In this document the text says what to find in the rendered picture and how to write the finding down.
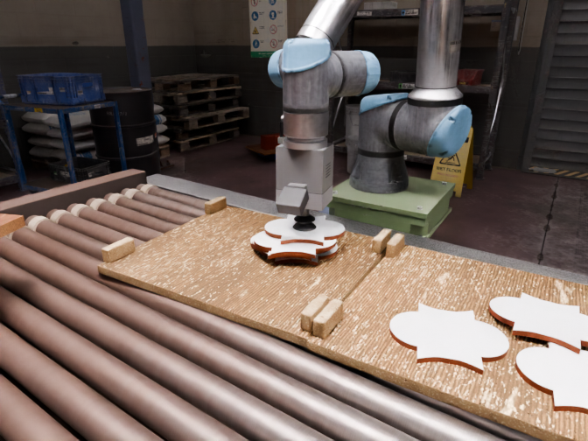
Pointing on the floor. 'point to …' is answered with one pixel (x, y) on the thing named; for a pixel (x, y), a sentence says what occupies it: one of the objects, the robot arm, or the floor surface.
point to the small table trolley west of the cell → (61, 135)
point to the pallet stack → (198, 108)
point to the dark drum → (130, 96)
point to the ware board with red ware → (267, 149)
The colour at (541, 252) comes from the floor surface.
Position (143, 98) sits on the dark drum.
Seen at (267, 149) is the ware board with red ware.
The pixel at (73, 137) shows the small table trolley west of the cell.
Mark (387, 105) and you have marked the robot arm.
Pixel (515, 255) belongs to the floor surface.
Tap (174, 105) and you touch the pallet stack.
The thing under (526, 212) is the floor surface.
